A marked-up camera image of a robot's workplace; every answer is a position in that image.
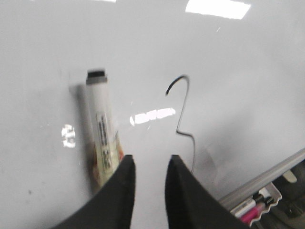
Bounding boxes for black capped marker, left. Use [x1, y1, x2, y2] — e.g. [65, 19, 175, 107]
[230, 194, 274, 218]

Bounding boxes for pink marker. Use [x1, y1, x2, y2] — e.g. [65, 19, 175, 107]
[240, 204, 265, 224]

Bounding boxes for grey aluminium whiteboard frame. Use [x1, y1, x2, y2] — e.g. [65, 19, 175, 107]
[218, 148, 305, 210]

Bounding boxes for taped red magnet holder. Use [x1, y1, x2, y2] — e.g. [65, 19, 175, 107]
[91, 135, 124, 193]

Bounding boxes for white whiteboard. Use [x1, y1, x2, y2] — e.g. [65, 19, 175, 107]
[0, 0, 305, 229]

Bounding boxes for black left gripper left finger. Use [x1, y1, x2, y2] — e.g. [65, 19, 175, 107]
[54, 155, 136, 229]

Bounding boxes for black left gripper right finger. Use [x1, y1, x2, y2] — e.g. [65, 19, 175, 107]
[165, 155, 248, 229]

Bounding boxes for grey perforated marker tray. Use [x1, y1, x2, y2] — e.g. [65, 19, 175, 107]
[235, 182, 282, 227]

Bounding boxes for white whiteboard marker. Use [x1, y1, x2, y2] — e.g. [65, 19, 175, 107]
[76, 68, 126, 194]

